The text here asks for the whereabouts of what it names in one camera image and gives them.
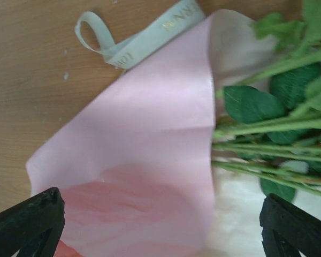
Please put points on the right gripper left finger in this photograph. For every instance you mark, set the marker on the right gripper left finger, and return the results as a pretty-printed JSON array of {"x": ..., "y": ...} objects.
[{"x": 34, "y": 226}]

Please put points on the cream printed ribbon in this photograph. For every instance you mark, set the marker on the cream printed ribbon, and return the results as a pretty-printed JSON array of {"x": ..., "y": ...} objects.
[{"x": 131, "y": 51}]

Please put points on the artificial flower bunch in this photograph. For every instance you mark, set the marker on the artificial flower bunch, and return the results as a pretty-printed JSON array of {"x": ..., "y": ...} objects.
[{"x": 273, "y": 118}]

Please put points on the pink bouquet wrapping paper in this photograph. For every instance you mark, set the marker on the pink bouquet wrapping paper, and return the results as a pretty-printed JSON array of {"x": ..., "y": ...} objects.
[{"x": 134, "y": 166}]

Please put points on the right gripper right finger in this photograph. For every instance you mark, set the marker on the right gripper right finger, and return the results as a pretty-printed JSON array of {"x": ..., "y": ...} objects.
[{"x": 288, "y": 230}]

